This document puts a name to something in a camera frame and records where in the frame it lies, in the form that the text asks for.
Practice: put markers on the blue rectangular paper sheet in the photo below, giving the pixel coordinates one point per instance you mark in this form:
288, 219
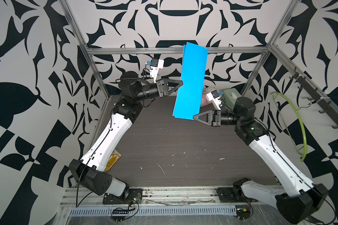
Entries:
189, 95

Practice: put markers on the aluminium frame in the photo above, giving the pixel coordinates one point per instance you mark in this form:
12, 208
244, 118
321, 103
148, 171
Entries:
252, 46

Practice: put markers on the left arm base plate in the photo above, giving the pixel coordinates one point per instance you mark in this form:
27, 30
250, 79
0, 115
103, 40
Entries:
132, 193

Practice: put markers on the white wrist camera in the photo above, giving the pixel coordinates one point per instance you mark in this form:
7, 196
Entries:
155, 65
214, 98

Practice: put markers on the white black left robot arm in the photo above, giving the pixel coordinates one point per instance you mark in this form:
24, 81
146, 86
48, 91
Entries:
89, 171

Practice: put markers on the white plush toy pink shirt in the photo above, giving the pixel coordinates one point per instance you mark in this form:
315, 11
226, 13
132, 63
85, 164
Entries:
205, 91

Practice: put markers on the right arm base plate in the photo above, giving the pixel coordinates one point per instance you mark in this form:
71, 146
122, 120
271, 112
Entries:
229, 195

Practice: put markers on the green tissue box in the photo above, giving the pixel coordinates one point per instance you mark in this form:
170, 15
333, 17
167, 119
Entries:
229, 97

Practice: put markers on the yellow plastic packet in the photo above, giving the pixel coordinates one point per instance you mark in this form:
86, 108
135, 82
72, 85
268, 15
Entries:
112, 160

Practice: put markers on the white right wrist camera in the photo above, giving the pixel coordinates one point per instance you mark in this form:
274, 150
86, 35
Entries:
214, 98

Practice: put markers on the black connector board left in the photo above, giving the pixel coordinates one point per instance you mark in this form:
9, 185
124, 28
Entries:
120, 214

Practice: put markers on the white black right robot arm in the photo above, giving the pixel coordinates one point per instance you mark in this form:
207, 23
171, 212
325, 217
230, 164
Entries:
299, 197

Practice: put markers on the black wall hook rack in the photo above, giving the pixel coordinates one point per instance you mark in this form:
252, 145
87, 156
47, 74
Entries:
328, 106

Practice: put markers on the black connector board right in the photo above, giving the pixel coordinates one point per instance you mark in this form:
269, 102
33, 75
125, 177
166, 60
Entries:
243, 214

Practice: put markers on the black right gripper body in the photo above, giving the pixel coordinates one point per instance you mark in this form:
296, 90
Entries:
218, 118

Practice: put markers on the black connector board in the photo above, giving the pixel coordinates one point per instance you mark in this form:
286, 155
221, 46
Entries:
120, 214
243, 214

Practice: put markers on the white slotted cable duct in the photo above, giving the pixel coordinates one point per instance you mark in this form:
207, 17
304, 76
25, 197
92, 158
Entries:
183, 210

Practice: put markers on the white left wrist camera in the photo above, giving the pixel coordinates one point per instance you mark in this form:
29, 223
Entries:
155, 65

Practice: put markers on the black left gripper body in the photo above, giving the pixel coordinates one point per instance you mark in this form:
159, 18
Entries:
161, 87

